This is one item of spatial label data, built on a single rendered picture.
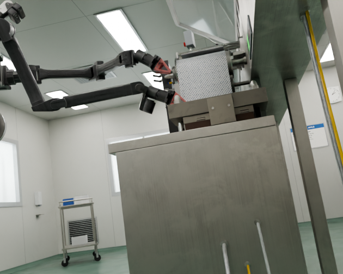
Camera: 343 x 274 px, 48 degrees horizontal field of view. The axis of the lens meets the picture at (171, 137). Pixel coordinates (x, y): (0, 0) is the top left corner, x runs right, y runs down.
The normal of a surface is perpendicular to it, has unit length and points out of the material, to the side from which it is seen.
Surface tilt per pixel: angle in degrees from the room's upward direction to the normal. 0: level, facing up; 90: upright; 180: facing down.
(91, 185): 90
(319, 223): 90
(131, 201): 90
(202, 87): 90
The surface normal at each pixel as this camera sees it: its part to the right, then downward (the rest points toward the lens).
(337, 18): -0.18, -0.16
